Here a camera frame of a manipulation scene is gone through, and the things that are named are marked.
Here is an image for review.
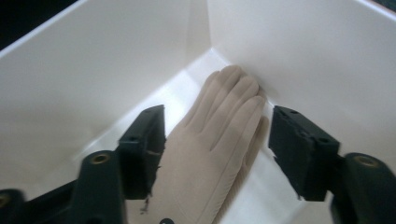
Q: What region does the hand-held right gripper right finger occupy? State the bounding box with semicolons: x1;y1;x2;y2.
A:
267;105;341;203

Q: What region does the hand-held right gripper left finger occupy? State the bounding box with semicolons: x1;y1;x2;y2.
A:
117;105;167;201

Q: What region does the beige glove with dark dot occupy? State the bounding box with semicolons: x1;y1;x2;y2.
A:
125;63;271;224

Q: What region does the white box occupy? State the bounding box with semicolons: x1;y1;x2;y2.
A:
0;0;396;224

